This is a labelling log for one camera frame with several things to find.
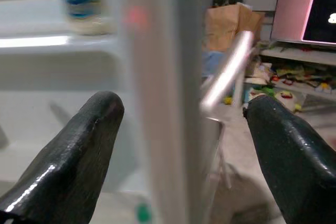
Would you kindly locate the grey fridge door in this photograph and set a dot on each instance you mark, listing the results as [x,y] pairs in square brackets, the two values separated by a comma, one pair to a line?
[168,77]

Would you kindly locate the flat screen television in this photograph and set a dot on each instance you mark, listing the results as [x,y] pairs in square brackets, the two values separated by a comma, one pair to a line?
[291,3]

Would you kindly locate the green toy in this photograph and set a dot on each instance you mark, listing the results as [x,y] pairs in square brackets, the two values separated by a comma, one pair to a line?
[268,91]

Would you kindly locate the brown paper bag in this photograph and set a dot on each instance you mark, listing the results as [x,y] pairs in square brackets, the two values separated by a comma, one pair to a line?
[223,24]

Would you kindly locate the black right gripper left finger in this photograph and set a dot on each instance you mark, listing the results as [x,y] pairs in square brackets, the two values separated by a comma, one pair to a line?
[65,161]

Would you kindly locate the grey white folding chair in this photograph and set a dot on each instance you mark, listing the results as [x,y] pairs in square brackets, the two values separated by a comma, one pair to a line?
[228,69]

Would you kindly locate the blue lidded white jar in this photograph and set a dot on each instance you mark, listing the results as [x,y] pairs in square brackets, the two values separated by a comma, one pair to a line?
[85,15]

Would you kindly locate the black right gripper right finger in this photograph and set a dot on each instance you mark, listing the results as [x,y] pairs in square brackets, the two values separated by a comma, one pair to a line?
[291,161]

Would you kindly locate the blue cloth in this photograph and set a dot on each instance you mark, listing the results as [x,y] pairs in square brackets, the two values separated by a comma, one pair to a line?
[211,62]

